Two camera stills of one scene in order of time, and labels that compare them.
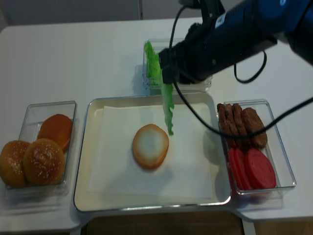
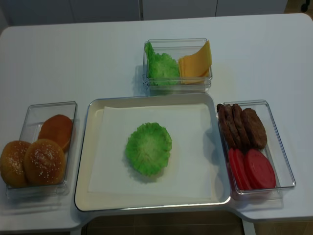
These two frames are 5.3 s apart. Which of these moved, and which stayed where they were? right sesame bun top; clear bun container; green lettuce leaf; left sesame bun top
Moved: green lettuce leaf
Stayed: right sesame bun top; clear bun container; left sesame bun top
